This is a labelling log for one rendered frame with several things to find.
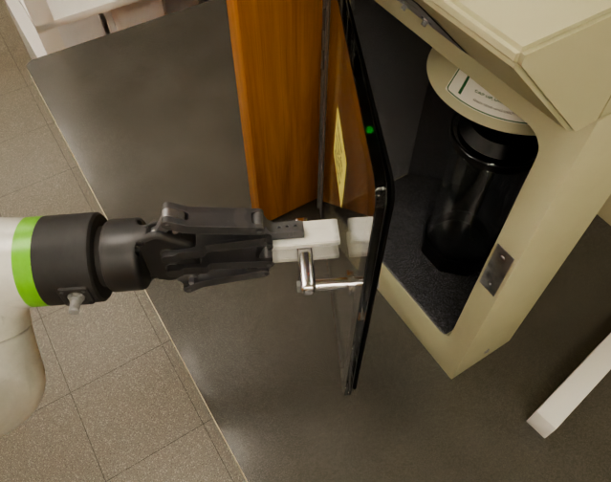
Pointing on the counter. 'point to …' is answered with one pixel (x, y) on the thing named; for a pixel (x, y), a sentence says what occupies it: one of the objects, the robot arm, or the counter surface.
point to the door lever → (308, 284)
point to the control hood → (544, 49)
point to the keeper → (496, 270)
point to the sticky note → (339, 157)
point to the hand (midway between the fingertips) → (304, 240)
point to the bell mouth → (471, 98)
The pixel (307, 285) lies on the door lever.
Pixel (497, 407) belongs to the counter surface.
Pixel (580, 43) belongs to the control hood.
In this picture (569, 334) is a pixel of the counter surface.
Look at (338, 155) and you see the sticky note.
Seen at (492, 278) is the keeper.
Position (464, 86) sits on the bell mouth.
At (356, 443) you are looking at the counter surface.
